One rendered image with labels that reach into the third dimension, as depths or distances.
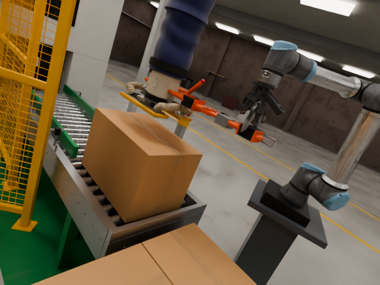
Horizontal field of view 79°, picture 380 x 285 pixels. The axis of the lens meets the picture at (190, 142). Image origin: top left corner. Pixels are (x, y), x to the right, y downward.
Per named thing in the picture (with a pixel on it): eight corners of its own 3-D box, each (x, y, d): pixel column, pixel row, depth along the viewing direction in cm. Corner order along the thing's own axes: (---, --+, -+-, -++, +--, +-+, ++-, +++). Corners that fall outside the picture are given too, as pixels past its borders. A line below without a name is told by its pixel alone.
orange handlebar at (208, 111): (132, 75, 145) (133, 69, 144) (167, 85, 169) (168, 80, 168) (257, 143, 92) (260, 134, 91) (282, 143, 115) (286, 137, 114)
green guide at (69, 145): (8, 81, 242) (9, 72, 239) (20, 83, 250) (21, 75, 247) (59, 158, 148) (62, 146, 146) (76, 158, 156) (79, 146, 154)
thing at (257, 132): (234, 133, 97) (239, 122, 96) (242, 134, 103) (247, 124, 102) (251, 142, 93) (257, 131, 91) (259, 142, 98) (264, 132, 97)
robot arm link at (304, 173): (299, 181, 170) (314, 162, 165) (317, 197, 156) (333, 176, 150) (285, 177, 163) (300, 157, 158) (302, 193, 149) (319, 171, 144)
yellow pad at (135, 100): (119, 94, 134) (121, 86, 133) (133, 97, 142) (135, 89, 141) (154, 117, 115) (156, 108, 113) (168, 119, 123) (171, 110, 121)
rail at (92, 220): (1, 94, 244) (4, 76, 238) (8, 95, 248) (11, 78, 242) (96, 263, 109) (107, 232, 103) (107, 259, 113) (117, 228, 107)
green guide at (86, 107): (63, 90, 282) (64, 83, 280) (71, 92, 290) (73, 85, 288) (130, 156, 189) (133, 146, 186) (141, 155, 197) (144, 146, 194)
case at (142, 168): (81, 163, 154) (95, 107, 142) (132, 160, 184) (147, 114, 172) (125, 223, 118) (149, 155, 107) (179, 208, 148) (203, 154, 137)
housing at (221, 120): (212, 121, 105) (216, 112, 104) (221, 122, 111) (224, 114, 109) (224, 128, 101) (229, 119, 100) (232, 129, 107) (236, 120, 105)
